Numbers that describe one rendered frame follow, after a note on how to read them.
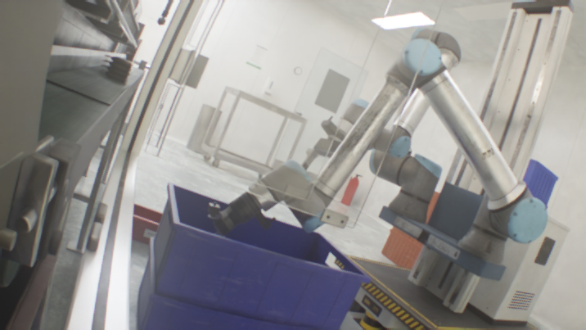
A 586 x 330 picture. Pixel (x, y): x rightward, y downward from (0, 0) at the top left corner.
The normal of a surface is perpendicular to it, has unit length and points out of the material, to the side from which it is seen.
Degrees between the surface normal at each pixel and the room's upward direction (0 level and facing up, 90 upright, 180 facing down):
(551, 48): 90
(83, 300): 0
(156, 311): 90
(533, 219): 93
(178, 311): 90
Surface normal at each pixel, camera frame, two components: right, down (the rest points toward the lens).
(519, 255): -0.82, -0.32
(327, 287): 0.36, 0.19
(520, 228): 0.00, 0.10
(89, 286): 0.39, -0.92
